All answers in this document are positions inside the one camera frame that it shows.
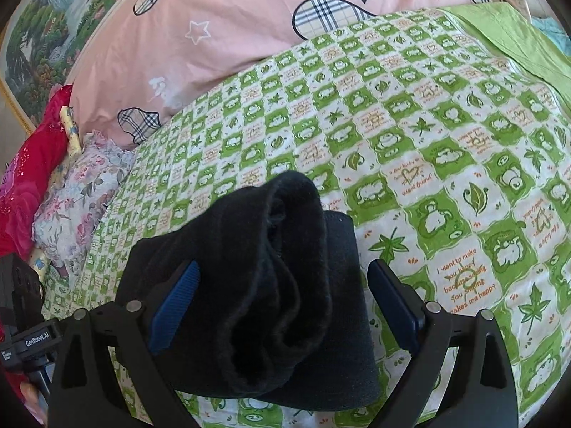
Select black pants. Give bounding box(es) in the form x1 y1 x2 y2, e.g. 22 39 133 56
115 171 381 412

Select left hand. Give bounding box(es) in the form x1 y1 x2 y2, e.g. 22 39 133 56
20 382 45 419

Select floral ruffled pillow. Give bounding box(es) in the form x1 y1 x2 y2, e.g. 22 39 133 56
32 131 135 285

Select red sequined blanket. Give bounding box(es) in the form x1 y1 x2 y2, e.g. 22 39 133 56
1 85 72 261

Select yellow patterned cloth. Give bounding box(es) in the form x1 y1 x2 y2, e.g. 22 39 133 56
28 106 82 280

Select pink heart-print quilt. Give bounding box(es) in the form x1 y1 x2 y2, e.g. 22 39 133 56
70 0 529 148

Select light blue cloth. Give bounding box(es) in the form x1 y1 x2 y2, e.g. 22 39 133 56
532 16 571 56

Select landscape painting gold frame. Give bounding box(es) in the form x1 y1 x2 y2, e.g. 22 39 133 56
1 0 118 127

